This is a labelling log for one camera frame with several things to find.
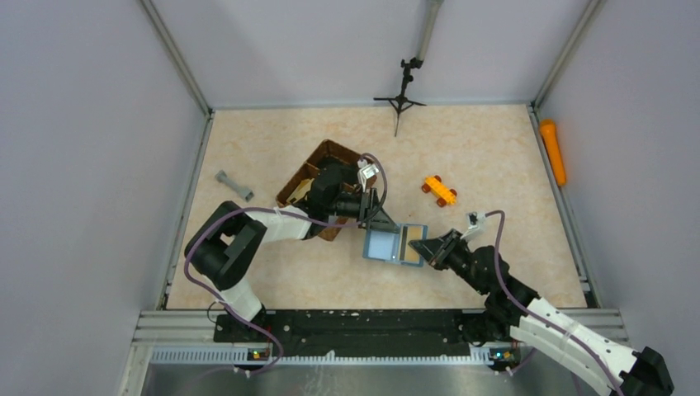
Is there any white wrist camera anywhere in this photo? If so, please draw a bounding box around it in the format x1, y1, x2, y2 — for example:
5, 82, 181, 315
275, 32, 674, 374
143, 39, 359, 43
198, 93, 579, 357
461, 211, 486, 241
357, 158, 380, 191

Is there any grey plastic dumbbell part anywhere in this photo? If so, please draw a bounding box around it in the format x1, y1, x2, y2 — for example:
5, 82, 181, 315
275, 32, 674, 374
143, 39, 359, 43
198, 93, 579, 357
215, 170, 254, 202

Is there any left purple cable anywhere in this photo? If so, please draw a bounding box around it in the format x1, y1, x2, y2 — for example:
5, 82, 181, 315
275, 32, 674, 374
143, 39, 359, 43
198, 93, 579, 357
183, 153, 388, 376

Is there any orange flashlight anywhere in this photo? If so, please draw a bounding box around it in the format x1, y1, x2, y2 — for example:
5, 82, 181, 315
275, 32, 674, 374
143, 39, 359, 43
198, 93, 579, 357
539, 119, 567, 186

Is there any yellow card in basket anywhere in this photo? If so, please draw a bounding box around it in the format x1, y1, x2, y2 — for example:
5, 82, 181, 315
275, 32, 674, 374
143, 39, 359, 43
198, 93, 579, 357
287, 179, 312, 204

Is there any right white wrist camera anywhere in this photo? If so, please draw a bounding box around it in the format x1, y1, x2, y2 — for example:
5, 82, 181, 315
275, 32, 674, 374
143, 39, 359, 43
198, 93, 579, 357
461, 211, 486, 241

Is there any brown woven divided basket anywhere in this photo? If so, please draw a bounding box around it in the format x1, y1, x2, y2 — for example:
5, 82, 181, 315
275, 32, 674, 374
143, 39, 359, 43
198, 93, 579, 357
276, 139, 366, 242

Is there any black mini tripod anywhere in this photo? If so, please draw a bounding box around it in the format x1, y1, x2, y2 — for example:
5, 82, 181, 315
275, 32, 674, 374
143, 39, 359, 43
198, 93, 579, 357
373, 57, 426, 137

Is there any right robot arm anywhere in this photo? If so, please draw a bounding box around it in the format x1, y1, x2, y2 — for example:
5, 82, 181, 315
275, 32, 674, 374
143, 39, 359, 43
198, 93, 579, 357
409, 229, 674, 395

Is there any grey vertical pole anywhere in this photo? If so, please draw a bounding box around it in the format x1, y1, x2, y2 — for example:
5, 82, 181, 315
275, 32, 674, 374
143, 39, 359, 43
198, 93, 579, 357
415, 0, 444, 64

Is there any purple cable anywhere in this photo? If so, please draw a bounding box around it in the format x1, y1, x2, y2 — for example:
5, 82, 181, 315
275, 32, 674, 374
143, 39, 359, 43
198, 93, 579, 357
183, 153, 388, 376
483, 210, 627, 396

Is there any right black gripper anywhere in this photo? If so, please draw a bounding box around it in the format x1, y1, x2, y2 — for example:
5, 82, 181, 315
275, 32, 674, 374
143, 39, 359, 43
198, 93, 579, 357
410, 228, 489, 295

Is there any orange toy car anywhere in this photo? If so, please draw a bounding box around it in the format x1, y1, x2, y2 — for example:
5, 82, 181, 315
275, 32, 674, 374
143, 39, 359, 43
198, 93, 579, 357
421, 175, 457, 207

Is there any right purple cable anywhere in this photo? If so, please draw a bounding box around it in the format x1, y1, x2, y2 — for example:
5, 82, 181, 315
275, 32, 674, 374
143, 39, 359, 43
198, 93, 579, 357
483, 210, 627, 396

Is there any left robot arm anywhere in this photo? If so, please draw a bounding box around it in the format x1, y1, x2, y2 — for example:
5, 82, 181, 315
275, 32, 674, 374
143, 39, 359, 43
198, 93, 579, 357
184, 171, 399, 341

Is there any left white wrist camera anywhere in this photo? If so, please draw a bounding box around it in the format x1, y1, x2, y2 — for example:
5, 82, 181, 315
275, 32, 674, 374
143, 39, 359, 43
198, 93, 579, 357
357, 158, 380, 191

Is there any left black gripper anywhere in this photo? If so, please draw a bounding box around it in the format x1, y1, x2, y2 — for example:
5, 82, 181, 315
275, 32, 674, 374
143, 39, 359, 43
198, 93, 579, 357
325, 186, 399, 233

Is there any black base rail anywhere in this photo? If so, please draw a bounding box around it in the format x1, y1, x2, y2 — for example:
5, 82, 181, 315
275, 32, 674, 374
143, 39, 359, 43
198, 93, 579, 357
213, 309, 540, 362

